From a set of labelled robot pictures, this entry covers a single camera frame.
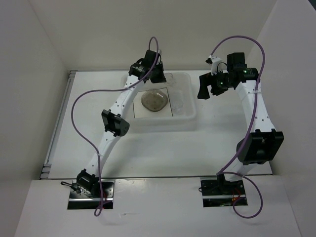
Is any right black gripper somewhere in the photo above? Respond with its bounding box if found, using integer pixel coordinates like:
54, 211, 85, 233
197, 68, 233, 99

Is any small clear glass cup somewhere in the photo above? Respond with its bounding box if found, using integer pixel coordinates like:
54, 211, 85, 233
164, 73, 176, 87
170, 91, 184, 115

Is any clear glass dish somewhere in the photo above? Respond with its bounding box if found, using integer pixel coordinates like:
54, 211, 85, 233
141, 98, 168, 112
141, 89, 168, 112

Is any translucent white plastic bin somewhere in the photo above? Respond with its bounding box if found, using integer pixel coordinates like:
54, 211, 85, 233
126, 71, 197, 133

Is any square white black-rimmed plate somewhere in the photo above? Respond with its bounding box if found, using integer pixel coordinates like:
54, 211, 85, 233
133, 87, 172, 119

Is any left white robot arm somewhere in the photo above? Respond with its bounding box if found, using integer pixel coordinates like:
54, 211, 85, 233
71, 58, 166, 198

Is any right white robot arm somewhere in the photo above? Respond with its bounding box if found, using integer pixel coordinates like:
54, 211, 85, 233
197, 73, 284, 194

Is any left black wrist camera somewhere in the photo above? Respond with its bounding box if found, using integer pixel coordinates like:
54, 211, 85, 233
128, 50, 162, 81

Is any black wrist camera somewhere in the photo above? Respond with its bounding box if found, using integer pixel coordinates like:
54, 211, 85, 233
206, 52, 259, 88
128, 50, 162, 81

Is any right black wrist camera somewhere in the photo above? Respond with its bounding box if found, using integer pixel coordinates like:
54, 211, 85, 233
206, 52, 259, 88

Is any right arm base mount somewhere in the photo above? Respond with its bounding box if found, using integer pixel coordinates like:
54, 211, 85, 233
198, 176, 248, 208

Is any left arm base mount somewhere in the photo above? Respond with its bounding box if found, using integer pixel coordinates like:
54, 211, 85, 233
60, 179, 115, 210

